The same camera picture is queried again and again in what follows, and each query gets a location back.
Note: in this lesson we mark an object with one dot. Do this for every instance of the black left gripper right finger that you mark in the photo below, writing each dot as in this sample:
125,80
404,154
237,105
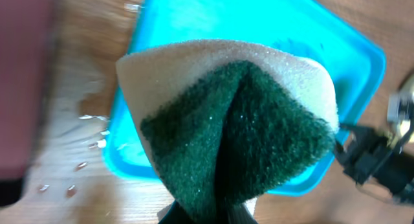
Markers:
239,214

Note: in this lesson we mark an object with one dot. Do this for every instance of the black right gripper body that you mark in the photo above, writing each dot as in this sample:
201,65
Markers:
375,161

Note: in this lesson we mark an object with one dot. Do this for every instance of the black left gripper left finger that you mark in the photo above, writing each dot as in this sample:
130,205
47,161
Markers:
173,214

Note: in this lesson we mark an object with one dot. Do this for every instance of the green and yellow sponge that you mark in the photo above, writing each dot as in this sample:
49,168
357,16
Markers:
224,121

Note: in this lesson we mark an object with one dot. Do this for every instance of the teal plastic serving tray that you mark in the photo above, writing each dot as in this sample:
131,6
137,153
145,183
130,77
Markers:
300,27

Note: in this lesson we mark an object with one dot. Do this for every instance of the dark red water tray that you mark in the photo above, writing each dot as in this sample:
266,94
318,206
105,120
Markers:
25,29

